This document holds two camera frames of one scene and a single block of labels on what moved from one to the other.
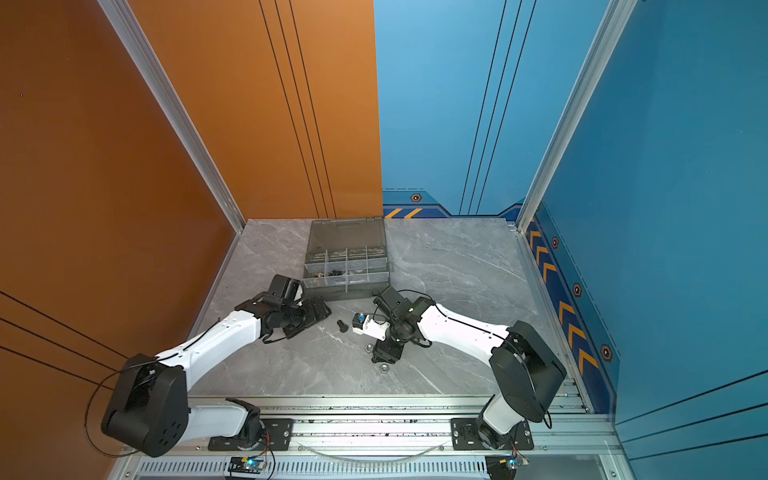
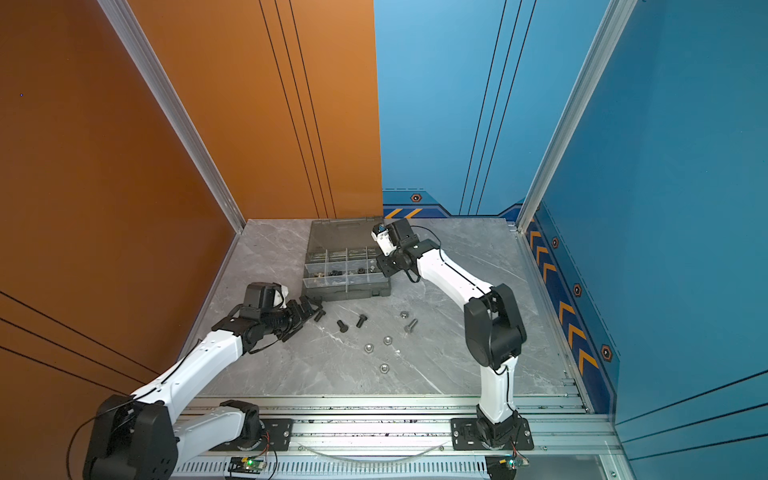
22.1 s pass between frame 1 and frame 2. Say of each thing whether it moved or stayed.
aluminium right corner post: stayed
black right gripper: moved
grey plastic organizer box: stayed
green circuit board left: stayed
